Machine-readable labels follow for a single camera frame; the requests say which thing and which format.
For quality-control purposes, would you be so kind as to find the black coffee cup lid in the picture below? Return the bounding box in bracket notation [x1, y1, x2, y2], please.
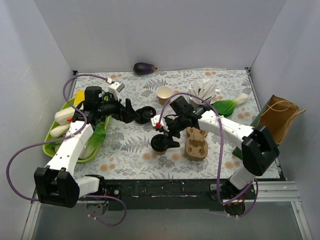
[150, 134, 166, 151]

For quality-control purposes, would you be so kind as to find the brown paper coffee cup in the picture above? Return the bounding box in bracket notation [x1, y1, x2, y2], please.
[153, 150, 167, 156]

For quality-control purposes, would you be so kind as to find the brown cardboard cup carrier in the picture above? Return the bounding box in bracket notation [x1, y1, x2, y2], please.
[184, 127, 208, 161]

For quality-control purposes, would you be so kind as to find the dark green paper bag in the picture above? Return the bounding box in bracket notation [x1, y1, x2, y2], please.
[232, 98, 272, 160]

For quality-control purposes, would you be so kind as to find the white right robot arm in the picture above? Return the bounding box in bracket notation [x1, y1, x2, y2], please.
[164, 96, 280, 199]

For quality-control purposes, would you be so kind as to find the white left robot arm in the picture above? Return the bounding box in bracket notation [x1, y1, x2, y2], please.
[34, 82, 139, 208]

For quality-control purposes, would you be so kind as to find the floral patterned table mat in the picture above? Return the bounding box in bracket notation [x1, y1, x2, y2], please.
[73, 69, 259, 180]

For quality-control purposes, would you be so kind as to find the yellow corn toy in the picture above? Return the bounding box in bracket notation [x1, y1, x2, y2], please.
[73, 90, 85, 106]

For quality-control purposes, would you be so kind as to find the green leafy lettuce toy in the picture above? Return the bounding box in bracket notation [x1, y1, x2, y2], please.
[79, 122, 106, 162]

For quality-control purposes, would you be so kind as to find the large napa cabbage toy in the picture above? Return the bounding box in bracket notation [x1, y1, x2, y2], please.
[54, 106, 75, 125]

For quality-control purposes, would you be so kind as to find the green bok choy toy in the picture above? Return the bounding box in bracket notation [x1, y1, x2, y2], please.
[212, 93, 249, 117]

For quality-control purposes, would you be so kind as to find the black lid stack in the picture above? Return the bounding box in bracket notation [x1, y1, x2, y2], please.
[135, 106, 157, 124]

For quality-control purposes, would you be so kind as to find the white daikon radish toy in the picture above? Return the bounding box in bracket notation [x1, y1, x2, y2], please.
[49, 123, 70, 138]

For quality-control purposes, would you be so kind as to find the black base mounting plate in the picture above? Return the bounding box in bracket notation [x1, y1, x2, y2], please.
[102, 179, 225, 211]

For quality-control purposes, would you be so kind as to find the purple eggplant toy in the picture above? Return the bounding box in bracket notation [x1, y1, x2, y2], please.
[133, 62, 158, 76]

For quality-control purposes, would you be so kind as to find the green plastic vegetable tray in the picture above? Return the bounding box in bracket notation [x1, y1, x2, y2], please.
[42, 103, 110, 163]

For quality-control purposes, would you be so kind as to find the brown paper bag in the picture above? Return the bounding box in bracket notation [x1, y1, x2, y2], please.
[258, 95, 306, 145]

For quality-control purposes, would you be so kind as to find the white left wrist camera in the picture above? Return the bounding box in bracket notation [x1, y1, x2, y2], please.
[108, 81, 125, 100]

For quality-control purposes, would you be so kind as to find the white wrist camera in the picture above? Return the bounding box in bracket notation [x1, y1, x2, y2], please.
[108, 81, 125, 100]
[150, 115, 168, 131]

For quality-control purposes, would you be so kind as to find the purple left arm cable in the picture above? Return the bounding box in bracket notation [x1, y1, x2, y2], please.
[5, 73, 127, 227]

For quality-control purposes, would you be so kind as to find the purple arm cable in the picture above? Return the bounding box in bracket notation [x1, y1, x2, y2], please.
[5, 73, 127, 227]
[157, 92, 258, 217]

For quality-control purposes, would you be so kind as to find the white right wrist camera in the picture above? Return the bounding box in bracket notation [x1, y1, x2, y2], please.
[150, 115, 168, 131]

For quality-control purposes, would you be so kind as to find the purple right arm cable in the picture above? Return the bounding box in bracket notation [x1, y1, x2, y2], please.
[157, 92, 258, 217]

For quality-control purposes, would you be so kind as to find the aluminium frame rail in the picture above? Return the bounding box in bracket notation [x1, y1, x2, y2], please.
[31, 181, 301, 204]

